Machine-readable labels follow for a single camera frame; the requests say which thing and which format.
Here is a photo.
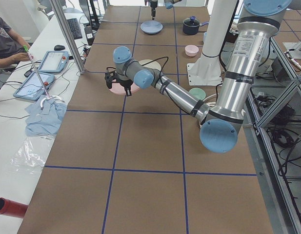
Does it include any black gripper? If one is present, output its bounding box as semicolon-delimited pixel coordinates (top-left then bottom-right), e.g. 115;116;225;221
150;0;158;20
116;76;133;96

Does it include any pink plate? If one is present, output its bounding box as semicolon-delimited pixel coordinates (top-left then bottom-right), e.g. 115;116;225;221
109;83;140;95

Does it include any blue plate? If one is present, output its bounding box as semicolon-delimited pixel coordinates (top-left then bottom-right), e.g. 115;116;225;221
140;20;163;35

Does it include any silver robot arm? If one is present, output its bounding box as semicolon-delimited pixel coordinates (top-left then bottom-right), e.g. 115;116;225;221
113;0;293;153
144;0;182;20

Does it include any cream white plate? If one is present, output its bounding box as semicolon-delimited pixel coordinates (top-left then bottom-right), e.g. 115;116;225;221
139;59;161;71

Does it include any dark blue lidded pot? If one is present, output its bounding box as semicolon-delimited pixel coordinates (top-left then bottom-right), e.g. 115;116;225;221
182;16;209;35

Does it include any pink bowl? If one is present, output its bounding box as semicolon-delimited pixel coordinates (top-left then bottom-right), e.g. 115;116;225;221
185;44;199;57

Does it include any blue plastic cup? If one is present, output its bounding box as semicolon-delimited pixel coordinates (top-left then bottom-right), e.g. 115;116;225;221
203;32;207;43

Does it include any green bowl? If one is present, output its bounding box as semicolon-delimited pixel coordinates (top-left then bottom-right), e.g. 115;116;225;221
189;87;206;100

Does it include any blue teach pendant tablet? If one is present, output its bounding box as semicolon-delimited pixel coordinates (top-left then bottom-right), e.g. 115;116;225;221
38;51;69;73

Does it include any black keyboard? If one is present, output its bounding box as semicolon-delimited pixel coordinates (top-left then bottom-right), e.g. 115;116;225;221
67;18;82;39

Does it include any black computer mouse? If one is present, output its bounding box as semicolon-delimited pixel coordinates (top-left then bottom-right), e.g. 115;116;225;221
54;45;65;51

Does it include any light blue shirt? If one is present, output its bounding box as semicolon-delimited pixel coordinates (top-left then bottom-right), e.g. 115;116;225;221
25;96;67;137

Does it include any metal grabber stick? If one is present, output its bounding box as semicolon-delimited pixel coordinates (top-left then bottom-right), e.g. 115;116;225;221
23;45;51;99

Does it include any clear plastic bag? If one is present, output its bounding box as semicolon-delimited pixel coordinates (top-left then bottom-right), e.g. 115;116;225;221
9;135;55;174

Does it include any seated person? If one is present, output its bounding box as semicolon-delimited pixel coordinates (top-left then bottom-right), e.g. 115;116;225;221
0;17;30;68

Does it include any red cylinder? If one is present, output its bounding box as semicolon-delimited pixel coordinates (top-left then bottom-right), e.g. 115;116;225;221
0;197;28;218

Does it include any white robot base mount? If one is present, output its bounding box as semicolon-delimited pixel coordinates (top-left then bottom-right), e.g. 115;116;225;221
187;0;239;86

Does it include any aluminium frame post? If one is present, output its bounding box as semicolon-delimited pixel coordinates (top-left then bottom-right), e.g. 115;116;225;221
50;0;85;75

